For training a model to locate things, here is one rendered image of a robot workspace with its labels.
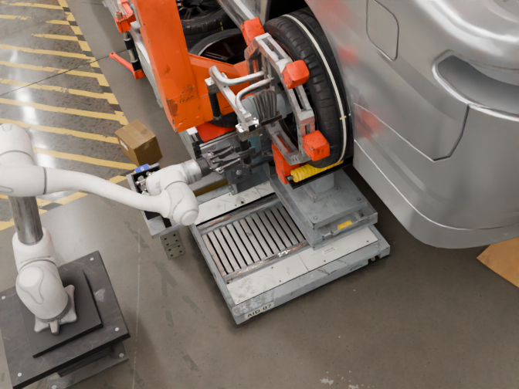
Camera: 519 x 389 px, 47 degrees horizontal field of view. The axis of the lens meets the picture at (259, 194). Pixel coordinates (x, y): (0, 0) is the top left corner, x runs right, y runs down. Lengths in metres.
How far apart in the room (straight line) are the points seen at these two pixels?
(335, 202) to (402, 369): 0.84
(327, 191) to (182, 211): 1.04
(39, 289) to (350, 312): 1.37
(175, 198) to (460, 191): 0.98
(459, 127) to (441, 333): 1.35
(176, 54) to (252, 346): 1.37
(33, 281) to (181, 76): 1.11
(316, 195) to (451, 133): 1.37
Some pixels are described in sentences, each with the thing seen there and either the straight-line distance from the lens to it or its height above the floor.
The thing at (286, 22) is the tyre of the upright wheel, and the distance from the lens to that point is 2.44.
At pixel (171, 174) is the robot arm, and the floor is 0.88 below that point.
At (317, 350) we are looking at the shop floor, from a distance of 2.78.
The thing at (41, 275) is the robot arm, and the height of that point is 0.60.
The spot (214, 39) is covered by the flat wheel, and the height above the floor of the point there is 0.50.
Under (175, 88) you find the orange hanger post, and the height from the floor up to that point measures 0.78.
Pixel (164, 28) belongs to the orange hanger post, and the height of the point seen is 1.10.
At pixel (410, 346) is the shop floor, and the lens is 2.80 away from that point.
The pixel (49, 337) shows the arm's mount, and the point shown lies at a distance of 2.72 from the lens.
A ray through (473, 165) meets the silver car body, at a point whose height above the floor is 1.22.
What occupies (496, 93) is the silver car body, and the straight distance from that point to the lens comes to 1.70.
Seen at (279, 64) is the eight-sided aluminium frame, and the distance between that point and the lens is 2.31.
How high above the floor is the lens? 2.48
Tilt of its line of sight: 48 degrees down
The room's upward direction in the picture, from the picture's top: 10 degrees counter-clockwise
